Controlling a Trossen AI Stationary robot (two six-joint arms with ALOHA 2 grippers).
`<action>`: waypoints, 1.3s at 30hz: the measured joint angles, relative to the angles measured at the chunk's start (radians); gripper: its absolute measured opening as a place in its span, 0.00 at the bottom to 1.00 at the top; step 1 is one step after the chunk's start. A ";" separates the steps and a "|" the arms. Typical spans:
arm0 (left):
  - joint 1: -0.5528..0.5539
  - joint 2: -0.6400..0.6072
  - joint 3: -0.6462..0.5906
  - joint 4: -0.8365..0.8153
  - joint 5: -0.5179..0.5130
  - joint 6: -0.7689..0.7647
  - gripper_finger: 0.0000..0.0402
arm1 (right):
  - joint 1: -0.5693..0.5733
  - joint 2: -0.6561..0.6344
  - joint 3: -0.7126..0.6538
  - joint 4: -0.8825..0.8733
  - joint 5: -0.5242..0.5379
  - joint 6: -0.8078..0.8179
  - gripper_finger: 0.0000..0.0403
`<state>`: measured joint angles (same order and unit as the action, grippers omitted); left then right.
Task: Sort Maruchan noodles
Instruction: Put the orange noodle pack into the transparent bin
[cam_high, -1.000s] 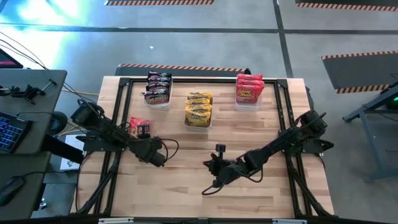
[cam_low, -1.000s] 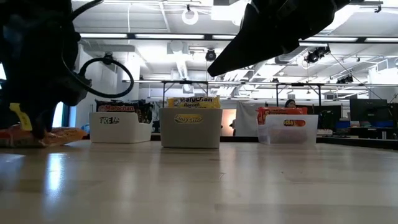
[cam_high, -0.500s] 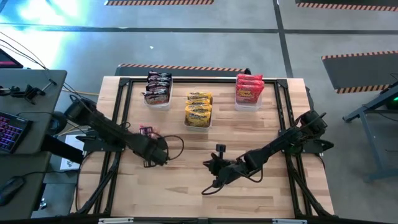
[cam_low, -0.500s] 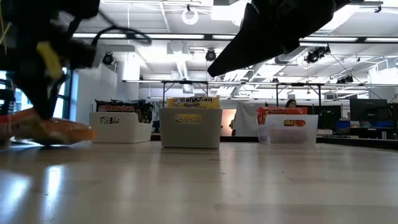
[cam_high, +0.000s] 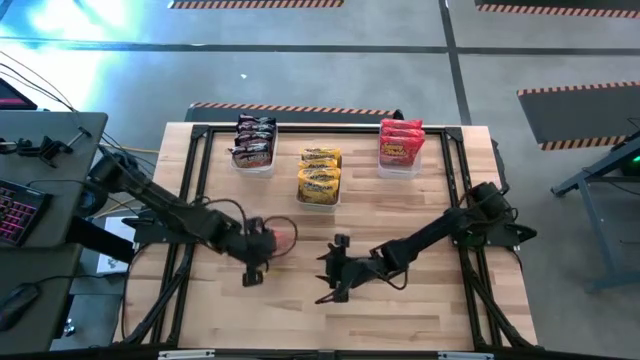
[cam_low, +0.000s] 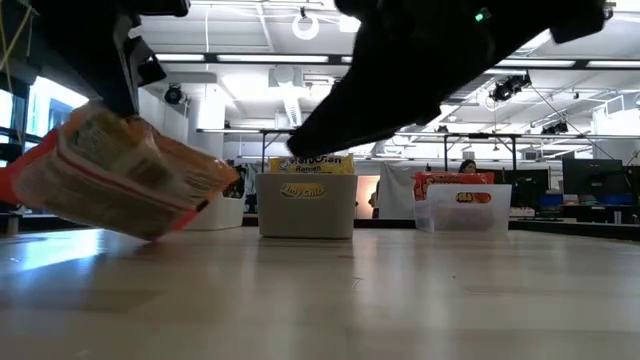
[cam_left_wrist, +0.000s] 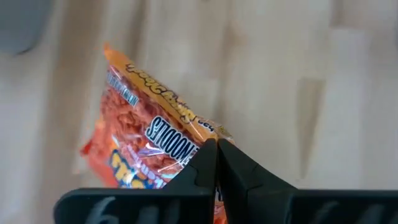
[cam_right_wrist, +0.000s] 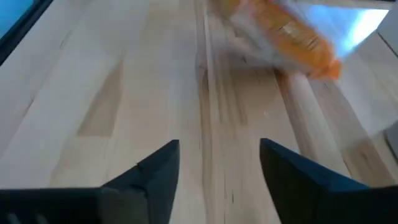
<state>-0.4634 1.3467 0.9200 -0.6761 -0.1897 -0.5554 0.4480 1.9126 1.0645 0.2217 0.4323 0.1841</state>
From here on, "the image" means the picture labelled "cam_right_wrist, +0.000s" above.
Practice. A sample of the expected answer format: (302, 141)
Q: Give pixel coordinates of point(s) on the orange spicy noodle packet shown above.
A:
(289, 34)

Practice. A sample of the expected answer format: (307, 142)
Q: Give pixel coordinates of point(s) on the black aluminium table frame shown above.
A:
(18, 28)

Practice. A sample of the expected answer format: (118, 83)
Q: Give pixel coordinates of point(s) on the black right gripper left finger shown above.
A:
(109, 205)

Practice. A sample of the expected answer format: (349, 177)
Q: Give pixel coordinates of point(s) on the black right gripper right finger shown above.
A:
(311, 199)

